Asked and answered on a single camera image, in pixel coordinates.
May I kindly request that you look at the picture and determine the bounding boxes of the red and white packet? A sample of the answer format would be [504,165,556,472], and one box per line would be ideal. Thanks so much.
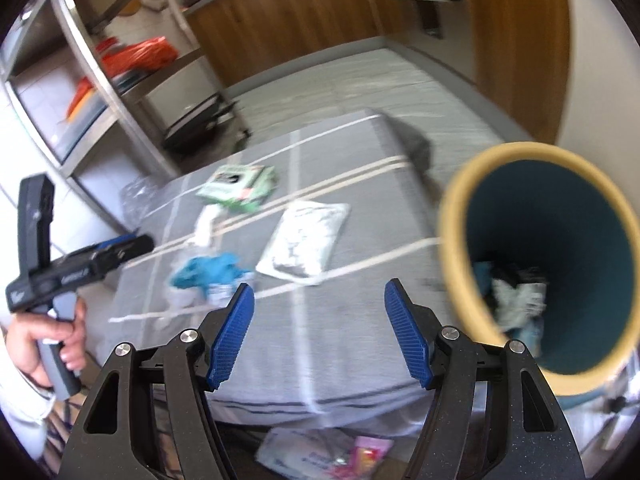
[491,280,549,332]

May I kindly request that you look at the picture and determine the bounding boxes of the stainless steel shelf rack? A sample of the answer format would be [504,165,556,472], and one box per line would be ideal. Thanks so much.
[0,0,251,228]

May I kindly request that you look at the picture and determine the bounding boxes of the person's left forearm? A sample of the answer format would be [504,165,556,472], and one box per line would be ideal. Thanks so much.
[0,360,57,463]

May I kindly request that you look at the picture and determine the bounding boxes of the wooden base cabinets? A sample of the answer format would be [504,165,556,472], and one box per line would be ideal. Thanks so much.
[184,0,396,87]

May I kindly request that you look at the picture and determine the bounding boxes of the white tissue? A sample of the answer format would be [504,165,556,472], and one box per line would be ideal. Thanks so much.
[191,204,224,247]

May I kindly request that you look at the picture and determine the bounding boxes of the wooden side cabinet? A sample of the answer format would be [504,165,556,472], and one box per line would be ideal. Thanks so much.
[464,0,572,145]

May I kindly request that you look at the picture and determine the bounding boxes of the red plastic bag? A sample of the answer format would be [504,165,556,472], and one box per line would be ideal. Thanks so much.
[99,36,180,75]

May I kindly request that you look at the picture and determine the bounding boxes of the grey blue tray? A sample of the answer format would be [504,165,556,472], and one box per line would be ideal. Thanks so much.
[62,67,148,163]

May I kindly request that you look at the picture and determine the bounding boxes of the teal bin with yellow rim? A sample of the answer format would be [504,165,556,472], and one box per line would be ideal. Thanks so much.
[437,142,640,397]

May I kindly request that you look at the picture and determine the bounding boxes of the person's left hand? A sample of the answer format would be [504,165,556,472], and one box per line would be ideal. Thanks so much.
[5,296,88,390]

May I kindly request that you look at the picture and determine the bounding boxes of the clear plastic bag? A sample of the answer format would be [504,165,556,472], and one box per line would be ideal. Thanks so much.
[119,175,168,223]
[162,280,231,318]

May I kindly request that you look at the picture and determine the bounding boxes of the light blue face mask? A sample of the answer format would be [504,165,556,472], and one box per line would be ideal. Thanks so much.
[514,317,547,354]

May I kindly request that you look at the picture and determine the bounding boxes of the grey checked cloth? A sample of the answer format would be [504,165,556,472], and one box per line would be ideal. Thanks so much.
[107,109,483,433]

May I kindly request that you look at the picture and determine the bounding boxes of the white printed plastic bag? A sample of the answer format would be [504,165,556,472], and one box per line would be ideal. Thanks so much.
[254,426,397,480]

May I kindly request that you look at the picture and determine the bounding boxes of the white silver foil packet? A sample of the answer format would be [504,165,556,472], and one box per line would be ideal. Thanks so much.
[255,202,352,287]

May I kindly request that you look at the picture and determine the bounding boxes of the green and white packet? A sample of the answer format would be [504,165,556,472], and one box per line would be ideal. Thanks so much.
[196,164,279,214]

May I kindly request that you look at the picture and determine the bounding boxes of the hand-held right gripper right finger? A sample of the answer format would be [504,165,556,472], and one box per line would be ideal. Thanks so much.
[383,279,586,480]

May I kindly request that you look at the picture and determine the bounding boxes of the stainless steel oven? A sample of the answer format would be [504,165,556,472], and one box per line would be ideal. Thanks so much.
[357,0,472,78]

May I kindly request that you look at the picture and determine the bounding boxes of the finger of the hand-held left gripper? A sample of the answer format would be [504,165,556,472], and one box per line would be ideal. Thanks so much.
[90,233,156,275]

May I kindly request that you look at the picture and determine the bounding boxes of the silver countertop appliance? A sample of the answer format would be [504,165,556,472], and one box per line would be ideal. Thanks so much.
[161,91,240,155]

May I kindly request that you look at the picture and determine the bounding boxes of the black plastic bag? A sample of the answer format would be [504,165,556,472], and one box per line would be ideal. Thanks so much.
[492,264,550,287]

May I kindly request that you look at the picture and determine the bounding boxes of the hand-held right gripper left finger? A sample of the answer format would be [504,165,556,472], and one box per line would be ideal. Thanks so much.
[65,282,257,480]

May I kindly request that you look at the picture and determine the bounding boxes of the yellow flat item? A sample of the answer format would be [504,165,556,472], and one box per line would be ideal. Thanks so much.
[66,76,97,122]

